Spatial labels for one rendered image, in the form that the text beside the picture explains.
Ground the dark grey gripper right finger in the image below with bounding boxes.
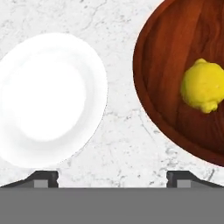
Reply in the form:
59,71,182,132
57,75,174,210
166,171,224,189

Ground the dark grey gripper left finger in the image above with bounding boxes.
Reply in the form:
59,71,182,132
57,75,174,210
0,170,60,189

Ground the white bowl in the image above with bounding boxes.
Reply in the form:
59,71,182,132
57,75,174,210
0,32,109,170

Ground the yellow lemon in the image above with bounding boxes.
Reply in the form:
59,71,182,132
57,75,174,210
179,58,224,115

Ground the brown wooden plate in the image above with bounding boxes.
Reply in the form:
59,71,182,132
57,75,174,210
132,0,224,168

